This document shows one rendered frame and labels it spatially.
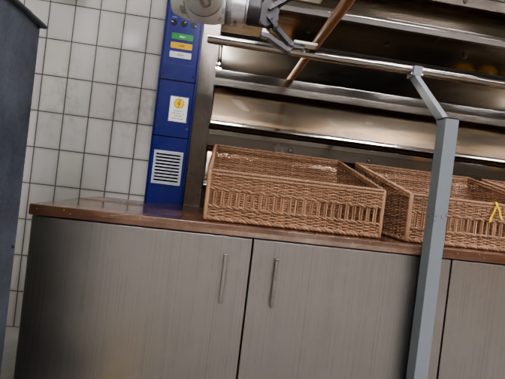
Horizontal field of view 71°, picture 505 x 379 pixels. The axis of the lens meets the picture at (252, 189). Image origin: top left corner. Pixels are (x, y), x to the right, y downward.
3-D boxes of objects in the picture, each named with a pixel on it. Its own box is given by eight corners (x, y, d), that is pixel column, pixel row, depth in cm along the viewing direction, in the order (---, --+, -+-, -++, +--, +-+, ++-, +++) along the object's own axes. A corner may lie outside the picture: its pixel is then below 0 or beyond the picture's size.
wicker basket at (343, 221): (205, 207, 151) (213, 143, 151) (332, 222, 157) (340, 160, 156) (199, 219, 103) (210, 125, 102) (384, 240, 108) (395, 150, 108)
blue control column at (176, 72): (179, 250, 340) (205, 27, 338) (195, 252, 341) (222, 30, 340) (127, 338, 148) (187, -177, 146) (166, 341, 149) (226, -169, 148)
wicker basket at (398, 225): (344, 223, 156) (352, 161, 156) (461, 236, 163) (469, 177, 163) (403, 242, 108) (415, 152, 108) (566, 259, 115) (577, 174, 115)
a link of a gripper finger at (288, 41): (270, 12, 100) (266, 15, 100) (295, 43, 101) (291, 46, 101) (267, 19, 104) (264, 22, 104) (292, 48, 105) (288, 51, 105)
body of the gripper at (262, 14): (247, 2, 105) (277, 7, 106) (243, 31, 105) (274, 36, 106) (249, -11, 97) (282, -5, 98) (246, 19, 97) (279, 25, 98)
